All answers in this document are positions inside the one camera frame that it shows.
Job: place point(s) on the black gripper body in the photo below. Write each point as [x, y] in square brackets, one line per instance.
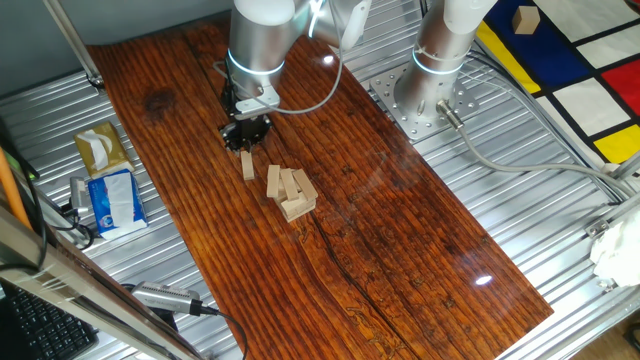
[250, 127]

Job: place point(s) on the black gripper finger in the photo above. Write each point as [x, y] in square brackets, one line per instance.
[262, 140]
[232, 142]

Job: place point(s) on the pale wooden Jenga block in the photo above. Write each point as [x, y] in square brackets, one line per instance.
[295, 204]
[273, 181]
[305, 184]
[296, 216]
[289, 184]
[247, 166]
[311, 206]

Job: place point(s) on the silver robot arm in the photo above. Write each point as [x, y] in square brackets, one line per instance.
[255, 35]

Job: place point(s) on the gold tissue pack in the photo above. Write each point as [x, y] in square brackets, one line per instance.
[120, 155]

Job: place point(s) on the blue tissue pack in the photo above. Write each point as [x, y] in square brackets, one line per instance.
[97, 210]

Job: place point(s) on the glossy brown wooden board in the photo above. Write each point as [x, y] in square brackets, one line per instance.
[400, 225]

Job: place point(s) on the small silver adapter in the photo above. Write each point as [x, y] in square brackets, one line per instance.
[78, 192]

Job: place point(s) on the grey metal pole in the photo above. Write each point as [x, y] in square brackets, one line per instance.
[75, 40]

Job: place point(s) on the orange pole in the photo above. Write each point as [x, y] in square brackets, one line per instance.
[12, 195]

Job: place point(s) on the black keyboard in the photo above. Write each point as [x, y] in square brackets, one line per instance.
[45, 330]

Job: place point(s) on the small wooden cube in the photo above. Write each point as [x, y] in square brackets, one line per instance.
[525, 20]

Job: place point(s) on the colourful checked cloth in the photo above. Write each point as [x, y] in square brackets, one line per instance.
[550, 50]

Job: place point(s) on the white crumpled cloth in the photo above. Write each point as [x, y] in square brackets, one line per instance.
[620, 250]

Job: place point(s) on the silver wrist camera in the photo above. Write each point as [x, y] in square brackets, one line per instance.
[256, 104]

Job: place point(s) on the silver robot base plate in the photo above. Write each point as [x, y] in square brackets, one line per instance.
[385, 95]

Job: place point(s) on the silver monitor frame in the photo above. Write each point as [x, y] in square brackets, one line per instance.
[75, 285]

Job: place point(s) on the aluminium frame bar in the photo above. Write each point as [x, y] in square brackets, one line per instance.
[620, 210]
[627, 167]

